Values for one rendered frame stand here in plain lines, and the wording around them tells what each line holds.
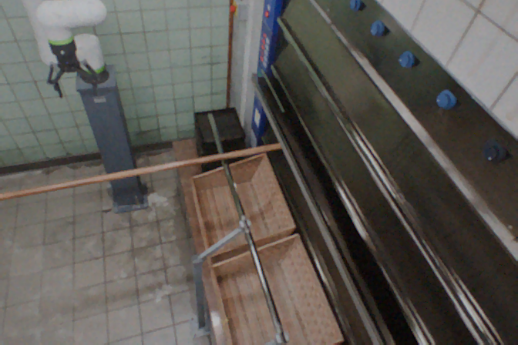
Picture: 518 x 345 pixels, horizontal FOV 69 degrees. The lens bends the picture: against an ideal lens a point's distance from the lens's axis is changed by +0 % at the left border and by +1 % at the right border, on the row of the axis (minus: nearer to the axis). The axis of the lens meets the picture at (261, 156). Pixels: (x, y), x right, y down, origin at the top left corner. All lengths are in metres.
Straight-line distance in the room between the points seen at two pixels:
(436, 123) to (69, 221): 2.73
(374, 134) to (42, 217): 2.66
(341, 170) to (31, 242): 2.40
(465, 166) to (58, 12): 1.38
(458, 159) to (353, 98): 0.46
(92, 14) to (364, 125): 1.05
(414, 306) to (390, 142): 0.50
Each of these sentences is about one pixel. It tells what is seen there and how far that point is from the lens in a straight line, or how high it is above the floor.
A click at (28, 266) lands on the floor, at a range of 3.13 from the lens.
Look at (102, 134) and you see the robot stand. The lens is 2.55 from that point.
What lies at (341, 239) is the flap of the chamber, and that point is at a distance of 1.41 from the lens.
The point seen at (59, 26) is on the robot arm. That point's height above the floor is 1.82.
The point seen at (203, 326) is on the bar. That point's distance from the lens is 2.68.
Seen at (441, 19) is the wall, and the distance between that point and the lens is 1.01.
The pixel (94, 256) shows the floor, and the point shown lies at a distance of 3.01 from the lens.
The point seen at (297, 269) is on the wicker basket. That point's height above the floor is 0.73.
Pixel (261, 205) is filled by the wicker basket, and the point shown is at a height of 0.61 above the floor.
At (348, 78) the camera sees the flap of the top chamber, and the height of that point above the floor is 1.81.
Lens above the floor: 2.58
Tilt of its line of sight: 48 degrees down
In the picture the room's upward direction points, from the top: 8 degrees clockwise
